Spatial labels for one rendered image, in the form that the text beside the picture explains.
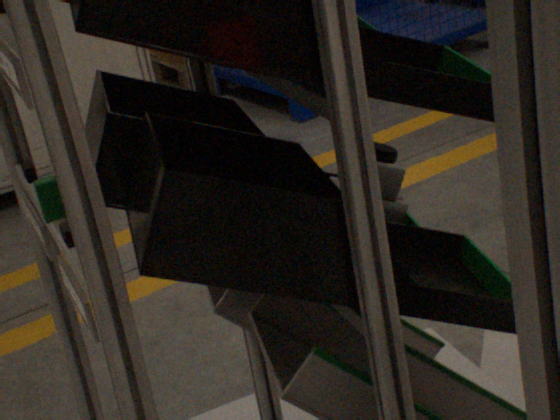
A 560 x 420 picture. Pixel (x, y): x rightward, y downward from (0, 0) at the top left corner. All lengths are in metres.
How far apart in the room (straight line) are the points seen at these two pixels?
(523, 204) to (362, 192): 0.43
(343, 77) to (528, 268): 0.40
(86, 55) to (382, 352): 4.00
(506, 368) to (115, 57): 3.54
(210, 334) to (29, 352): 0.57
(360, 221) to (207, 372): 2.46
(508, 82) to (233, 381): 2.83
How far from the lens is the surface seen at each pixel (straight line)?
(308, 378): 0.76
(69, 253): 0.74
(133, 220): 0.75
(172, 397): 3.05
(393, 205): 0.93
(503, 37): 0.24
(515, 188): 0.25
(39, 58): 0.58
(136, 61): 4.75
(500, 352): 1.39
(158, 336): 3.36
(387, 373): 0.73
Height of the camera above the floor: 1.60
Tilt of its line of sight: 23 degrees down
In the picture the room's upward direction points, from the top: 11 degrees counter-clockwise
